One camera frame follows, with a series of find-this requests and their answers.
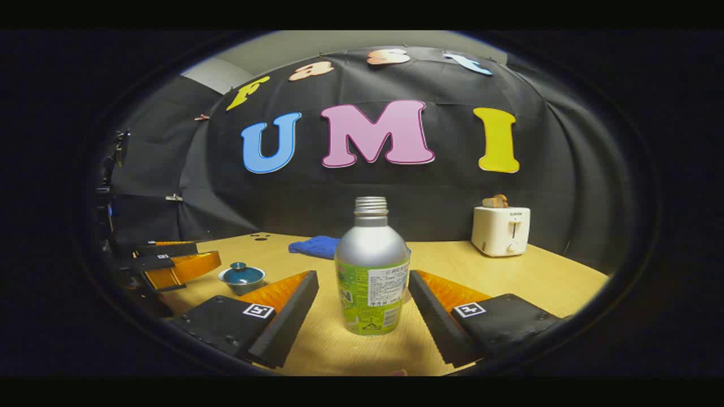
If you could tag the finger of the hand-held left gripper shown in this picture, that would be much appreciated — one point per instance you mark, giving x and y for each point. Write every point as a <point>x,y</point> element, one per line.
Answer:
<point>169,249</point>
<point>150,263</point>

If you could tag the black backdrop cloth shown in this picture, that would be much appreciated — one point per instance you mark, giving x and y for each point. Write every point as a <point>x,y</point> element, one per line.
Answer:
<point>339,198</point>

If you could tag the teal teacup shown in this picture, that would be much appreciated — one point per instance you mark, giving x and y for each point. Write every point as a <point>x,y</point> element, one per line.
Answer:
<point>243,289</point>

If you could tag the bread slice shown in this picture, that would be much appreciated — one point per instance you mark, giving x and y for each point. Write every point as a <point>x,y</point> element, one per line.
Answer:
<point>495,201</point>

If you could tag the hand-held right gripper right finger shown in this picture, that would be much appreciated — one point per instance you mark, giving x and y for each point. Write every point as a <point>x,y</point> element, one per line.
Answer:
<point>432,322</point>

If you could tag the white toaster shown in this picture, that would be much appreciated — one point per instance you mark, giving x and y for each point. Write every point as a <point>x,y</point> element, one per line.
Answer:
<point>498,237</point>

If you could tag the blue towel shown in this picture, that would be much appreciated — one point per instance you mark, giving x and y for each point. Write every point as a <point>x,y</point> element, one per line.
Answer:
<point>314,247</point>

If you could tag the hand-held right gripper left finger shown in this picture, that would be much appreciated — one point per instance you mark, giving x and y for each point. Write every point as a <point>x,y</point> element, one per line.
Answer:
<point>294,316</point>

